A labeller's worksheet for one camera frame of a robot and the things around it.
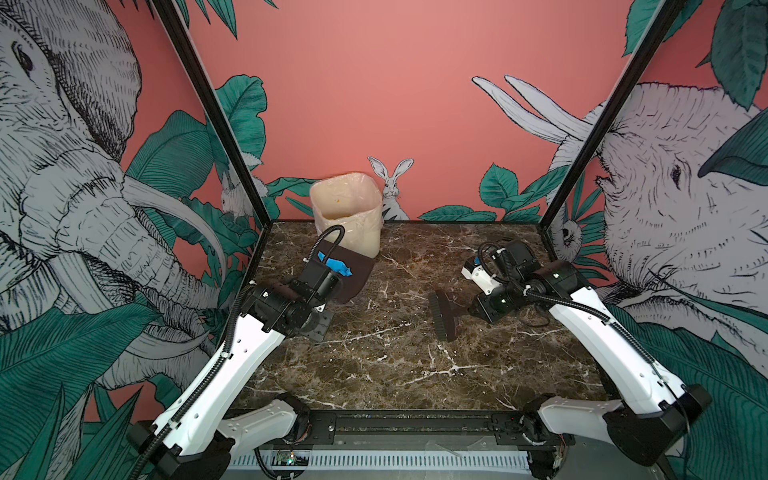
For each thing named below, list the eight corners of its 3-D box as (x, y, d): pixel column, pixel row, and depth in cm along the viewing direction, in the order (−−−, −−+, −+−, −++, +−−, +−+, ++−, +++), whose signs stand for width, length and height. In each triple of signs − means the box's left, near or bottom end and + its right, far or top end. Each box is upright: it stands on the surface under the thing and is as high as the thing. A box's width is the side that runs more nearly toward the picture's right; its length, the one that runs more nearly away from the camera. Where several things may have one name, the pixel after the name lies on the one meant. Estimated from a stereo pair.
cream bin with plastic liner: (318, 272, 107) (301, 220, 87) (327, 226, 122) (315, 173, 102) (381, 272, 108) (378, 221, 87) (382, 226, 123) (381, 173, 102)
